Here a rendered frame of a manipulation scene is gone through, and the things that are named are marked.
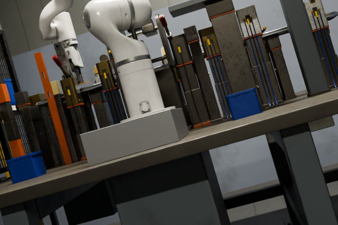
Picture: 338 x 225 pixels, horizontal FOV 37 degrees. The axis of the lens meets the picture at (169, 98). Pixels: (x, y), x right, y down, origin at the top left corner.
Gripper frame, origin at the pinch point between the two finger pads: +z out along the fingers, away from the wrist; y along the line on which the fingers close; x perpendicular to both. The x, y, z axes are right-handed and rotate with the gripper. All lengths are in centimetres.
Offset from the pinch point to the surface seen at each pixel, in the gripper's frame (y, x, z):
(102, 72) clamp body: -23.2, -16.9, 3.0
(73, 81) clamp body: -19.1, -2.9, 2.3
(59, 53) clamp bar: -16.9, 0.5, -11.2
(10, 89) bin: 1.9, 33.7, -5.5
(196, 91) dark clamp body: -24, -52, 22
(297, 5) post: -37, -97, 2
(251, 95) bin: -49, -71, 29
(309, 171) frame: -85, -78, 53
